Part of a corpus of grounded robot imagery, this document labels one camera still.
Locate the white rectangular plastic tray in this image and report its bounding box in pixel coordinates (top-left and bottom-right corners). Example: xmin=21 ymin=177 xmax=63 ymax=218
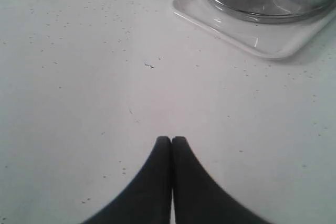
xmin=172 ymin=0 xmax=335 ymax=60

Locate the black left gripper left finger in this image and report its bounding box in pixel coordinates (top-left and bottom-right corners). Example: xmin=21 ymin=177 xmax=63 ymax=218
xmin=84 ymin=136 xmax=172 ymax=224

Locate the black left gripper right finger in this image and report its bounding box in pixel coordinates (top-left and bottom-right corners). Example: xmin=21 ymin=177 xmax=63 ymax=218
xmin=172 ymin=136 xmax=265 ymax=223

